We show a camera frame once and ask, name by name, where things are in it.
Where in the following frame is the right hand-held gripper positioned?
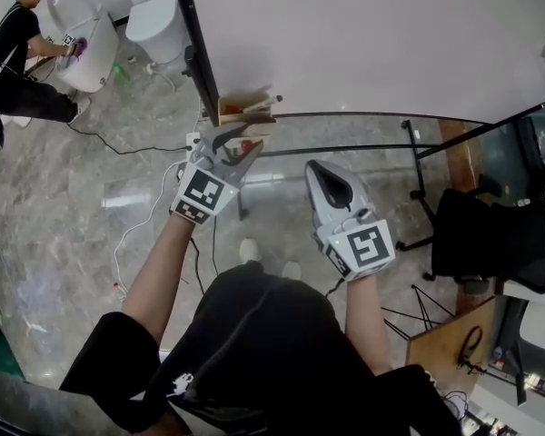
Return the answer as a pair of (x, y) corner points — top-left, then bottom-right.
(304, 160), (398, 283)

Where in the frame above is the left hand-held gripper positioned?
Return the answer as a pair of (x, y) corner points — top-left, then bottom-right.
(169, 122), (265, 226)

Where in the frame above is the person's left forearm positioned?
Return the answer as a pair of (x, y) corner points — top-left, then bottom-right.
(119, 213), (197, 350)

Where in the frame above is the person's right forearm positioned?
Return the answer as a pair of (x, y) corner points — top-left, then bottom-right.
(342, 272), (394, 377)

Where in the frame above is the large white board panel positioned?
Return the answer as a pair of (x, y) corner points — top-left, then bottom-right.
(181, 0), (545, 125)

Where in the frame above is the small wooden box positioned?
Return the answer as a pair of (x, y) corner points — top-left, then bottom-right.
(217, 89), (278, 154)

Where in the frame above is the person's left white shoe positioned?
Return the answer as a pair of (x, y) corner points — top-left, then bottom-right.
(238, 237), (262, 263)

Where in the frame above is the brown wooden bench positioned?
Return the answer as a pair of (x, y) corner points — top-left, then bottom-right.
(437, 117), (483, 191)

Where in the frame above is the black tripod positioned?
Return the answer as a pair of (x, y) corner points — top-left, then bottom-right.
(380, 283), (456, 341)

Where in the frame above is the small white toilet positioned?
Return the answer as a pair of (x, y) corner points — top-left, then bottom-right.
(119, 0), (185, 66)

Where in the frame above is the black office chair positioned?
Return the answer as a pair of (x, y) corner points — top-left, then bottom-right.
(423, 174), (545, 295)

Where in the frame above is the person's black clothing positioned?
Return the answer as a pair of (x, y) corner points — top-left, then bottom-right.
(58, 261), (465, 436)

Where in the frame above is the large white toilet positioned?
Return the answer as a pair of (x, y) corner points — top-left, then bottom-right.
(44, 0), (120, 94)

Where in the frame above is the brown wooden table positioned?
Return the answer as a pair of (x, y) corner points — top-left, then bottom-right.
(405, 294), (500, 395)

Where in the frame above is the long black cable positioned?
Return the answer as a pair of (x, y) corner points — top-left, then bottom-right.
(66, 122), (191, 156)

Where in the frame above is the white plug with cable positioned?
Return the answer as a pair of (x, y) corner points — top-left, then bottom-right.
(146, 61), (177, 94)

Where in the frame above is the long white cable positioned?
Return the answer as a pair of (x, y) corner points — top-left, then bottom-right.
(113, 160), (188, 291)

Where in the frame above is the black cable loop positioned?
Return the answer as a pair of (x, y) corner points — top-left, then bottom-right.
(455, 324), (488, 377)

